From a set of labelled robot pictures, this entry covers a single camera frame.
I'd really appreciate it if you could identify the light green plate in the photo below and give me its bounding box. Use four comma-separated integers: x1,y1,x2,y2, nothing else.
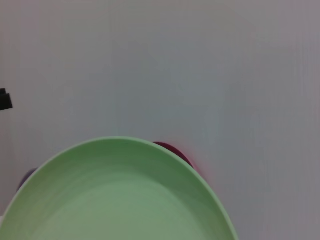
0,135,240,240

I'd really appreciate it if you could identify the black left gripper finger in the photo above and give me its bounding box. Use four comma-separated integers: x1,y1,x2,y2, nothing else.
0,87,14,112

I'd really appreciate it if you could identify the red plate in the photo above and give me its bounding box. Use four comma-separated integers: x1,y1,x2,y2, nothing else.
152,141,195,169

